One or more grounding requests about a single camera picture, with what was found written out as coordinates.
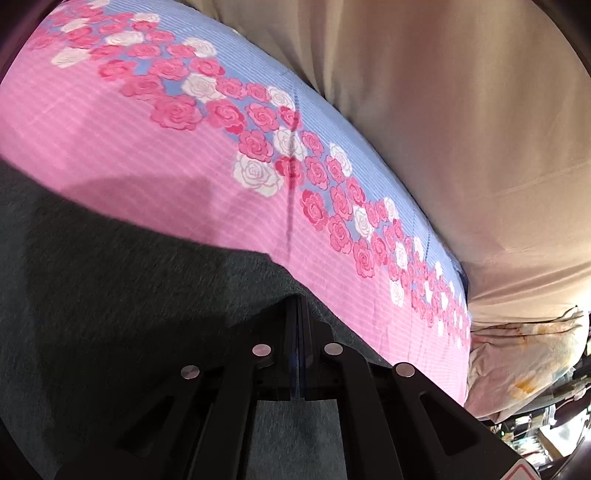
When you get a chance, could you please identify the pink floral bed sheet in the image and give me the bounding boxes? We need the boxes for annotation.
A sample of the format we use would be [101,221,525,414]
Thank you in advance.
[0,0,474,403]

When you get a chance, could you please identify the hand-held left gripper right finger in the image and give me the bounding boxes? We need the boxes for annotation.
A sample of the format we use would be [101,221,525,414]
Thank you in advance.
[303,300,533,480]

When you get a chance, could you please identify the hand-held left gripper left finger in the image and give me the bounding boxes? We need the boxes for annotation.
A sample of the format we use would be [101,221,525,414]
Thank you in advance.
[53,298,304,480]

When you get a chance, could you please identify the dark grey pants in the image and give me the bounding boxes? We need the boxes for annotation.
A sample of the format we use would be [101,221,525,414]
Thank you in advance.
[0,157,391,480]

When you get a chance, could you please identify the beige blanket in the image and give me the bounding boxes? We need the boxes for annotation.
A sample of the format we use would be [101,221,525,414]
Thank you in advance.
[182,0,591,324]

